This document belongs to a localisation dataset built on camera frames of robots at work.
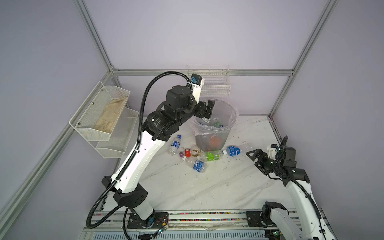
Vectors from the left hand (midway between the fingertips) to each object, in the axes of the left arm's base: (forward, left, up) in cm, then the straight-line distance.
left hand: (203, 99), depth 60 cm
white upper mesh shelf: (+6, +56, -18) cm, 59 cm away
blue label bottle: (+3, -21, -44) cm, 49 cm away
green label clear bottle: (-1, -8, -43) cm, 44 cm away
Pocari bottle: (-8, +1, -43) cm, 44 cm away
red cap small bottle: (+2, +8, -45) cm, 46 cm away
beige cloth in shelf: (+5, +49, -19) cm, 53 cm away
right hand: (-9, -26, -30) cm, 41 cm away
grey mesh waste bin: (+5, -7, -29) cm, 31 cm away
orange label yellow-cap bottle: (+4, -9, -34) cm, 36 cm away
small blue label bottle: (+6, +16, -44) cm, 47 cm away
